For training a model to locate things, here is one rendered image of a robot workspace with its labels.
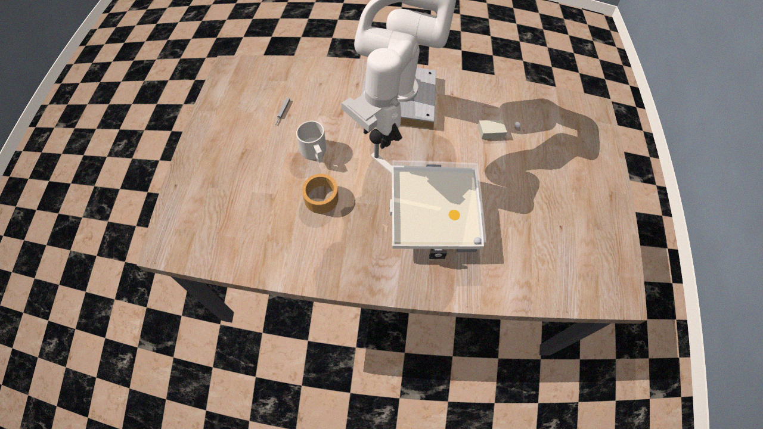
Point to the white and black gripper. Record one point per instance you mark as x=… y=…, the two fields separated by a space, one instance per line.
x=388 y=122

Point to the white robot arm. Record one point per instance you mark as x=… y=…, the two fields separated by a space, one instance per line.
x=390 y=52

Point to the grey mug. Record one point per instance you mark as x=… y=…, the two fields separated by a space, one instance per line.
x=310 y=132

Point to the tan hollow ring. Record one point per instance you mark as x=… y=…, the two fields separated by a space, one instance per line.
x=315 y=181

